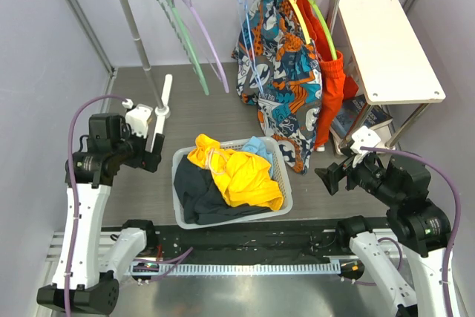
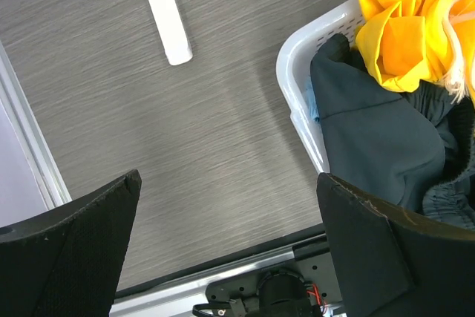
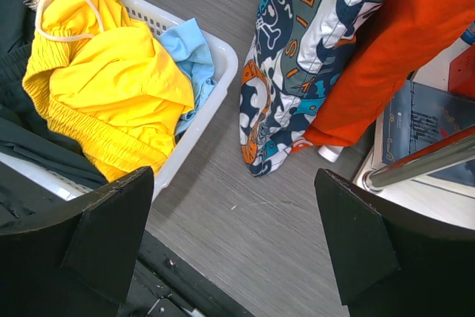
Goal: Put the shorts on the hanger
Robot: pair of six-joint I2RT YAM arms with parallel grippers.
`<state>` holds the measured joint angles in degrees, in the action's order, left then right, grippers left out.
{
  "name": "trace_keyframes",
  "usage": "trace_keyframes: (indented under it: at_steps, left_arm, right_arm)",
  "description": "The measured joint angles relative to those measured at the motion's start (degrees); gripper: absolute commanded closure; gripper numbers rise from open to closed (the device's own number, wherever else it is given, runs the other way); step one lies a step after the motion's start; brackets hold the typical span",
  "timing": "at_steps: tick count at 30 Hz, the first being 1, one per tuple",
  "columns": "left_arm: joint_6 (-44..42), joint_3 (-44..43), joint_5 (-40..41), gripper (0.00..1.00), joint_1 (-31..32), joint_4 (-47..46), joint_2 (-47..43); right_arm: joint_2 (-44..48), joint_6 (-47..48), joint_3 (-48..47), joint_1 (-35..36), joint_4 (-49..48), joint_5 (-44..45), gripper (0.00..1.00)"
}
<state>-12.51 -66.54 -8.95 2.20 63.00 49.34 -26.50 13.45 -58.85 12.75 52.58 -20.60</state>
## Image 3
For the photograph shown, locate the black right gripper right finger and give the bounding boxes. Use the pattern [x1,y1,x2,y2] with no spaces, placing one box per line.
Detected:
[315,169,474,316]

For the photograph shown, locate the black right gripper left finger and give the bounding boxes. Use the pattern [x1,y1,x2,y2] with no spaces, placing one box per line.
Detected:
[1,167,154,316]

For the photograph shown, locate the yellow shorts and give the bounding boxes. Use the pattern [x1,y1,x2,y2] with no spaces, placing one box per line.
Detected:
[22,0,194,181]

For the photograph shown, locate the patterned blue orange shorts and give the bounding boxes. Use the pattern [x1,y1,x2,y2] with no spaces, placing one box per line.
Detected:
[239,0,384,177]

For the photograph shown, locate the white clothes rack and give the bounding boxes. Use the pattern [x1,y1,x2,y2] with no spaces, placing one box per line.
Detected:
[352,40,475,231]

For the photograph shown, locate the dark green garment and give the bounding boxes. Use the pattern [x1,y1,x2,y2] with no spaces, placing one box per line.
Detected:
[0,0,109,229]

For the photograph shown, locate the dark blue book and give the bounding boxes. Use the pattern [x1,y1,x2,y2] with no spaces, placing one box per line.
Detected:
[373,80,474,168]

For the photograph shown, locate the red box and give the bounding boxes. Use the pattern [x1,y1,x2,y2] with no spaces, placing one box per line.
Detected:
[448,45,475,99]

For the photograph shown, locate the light blue garment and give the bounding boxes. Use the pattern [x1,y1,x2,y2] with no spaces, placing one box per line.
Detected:
[158,18,217,139]

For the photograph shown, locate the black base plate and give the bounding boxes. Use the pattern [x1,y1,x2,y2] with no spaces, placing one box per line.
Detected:
[117,232,253,317]

